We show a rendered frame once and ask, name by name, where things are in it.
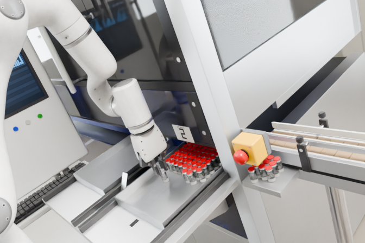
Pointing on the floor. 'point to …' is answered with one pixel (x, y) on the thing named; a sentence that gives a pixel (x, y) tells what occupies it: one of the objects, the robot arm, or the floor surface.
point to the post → (212, 92)
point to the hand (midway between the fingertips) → (159, 167)
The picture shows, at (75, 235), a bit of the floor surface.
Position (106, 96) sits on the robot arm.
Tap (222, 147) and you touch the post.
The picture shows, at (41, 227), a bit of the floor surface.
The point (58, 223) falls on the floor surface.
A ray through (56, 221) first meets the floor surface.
